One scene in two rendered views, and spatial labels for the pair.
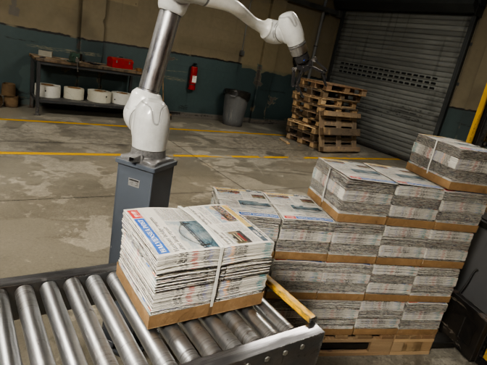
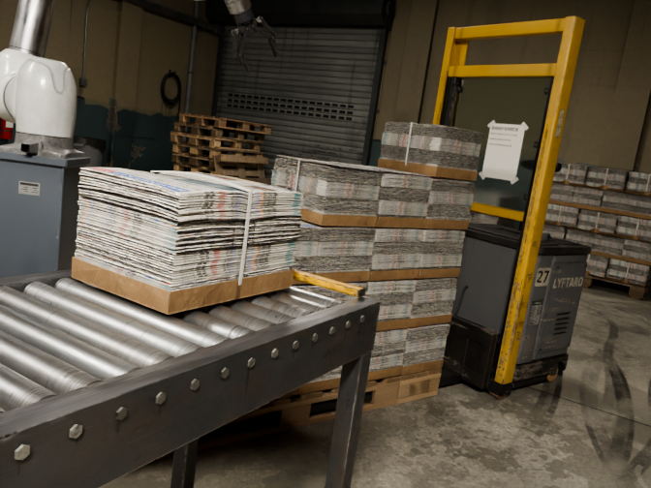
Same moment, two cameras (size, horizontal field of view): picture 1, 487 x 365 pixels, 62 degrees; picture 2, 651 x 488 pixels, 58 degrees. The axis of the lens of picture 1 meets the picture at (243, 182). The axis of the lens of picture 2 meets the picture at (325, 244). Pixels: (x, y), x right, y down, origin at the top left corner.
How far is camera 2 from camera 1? 51 cm
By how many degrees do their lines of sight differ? 23
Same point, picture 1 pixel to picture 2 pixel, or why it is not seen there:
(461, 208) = (449, 200)
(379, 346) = (385, 394)
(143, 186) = (47, 191)
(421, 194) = (409, 184)
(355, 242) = (345, 254)
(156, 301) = (177, 269)
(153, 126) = (56, 95)
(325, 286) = not seen: hidden behind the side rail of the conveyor
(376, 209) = (364, 206)
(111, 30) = not seen: outside the picture
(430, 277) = (429, 291)
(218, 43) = not seen: hidden behind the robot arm
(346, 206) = (330, 204)
